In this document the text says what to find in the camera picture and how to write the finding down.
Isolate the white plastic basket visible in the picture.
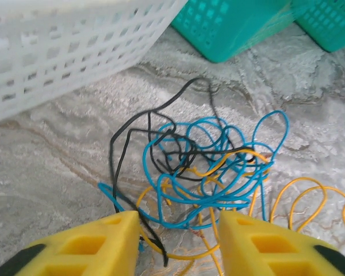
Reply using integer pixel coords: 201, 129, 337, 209
0, 0, 189, 125

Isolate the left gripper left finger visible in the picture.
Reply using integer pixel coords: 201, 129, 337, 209
0, 209, 141, 276

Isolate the teal plastic basket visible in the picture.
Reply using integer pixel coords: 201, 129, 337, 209
171, 0, 298, 64
293, 0, 345, 53

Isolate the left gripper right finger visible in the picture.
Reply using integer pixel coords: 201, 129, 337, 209
218, 211, 345, 276

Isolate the thin blue cable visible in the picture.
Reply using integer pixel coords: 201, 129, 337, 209
97, 110, 290, 231

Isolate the thin black cable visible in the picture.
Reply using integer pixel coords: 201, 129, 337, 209
109, 76, 258, 267

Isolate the thin yellow cable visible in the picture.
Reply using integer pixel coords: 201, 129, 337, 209
136, 149, 274, 276
248, 176, 345, 242

